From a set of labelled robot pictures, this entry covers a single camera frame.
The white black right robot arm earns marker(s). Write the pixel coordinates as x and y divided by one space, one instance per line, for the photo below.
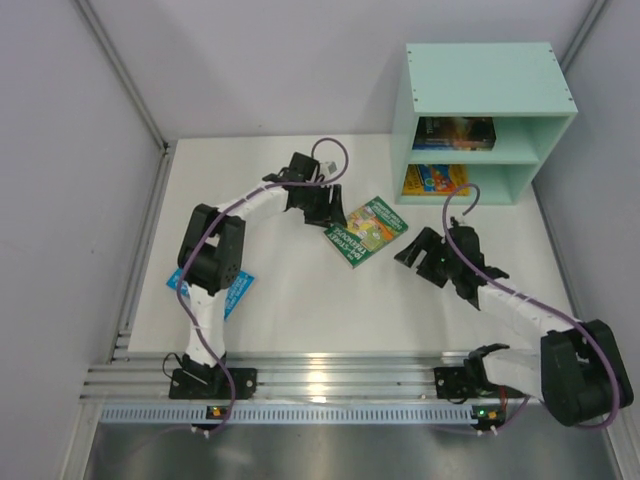
574 368

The blue Treehouse book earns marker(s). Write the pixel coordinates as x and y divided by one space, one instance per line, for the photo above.
234 295

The yellow 130-Storey Treehouse book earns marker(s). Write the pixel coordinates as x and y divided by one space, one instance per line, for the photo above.
434 180

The grey slotted cable duct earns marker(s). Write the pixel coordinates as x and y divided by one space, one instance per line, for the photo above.
299 414

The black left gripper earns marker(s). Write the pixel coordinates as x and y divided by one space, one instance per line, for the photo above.
322 201

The Animal Farm book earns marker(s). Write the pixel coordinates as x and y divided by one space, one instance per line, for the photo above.
432 147

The A Tale of Two Cities book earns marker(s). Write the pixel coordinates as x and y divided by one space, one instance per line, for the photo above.
473 145

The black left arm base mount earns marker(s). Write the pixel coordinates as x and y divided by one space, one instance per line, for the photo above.
225 382

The Three Days to See book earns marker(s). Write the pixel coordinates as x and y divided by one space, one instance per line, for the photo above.
447 130

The mint green shelf cabinet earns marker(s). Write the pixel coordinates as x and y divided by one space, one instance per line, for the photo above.
493 110

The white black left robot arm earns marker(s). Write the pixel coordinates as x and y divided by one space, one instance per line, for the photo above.
211 253

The aluminium rail frame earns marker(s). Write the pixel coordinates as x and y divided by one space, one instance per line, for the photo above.
235 87

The green Treehouse book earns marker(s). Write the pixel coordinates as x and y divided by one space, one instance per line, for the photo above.
369 228

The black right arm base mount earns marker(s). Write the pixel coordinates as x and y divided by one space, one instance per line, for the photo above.
457 384

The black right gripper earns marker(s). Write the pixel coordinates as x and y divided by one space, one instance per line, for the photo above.
433 257

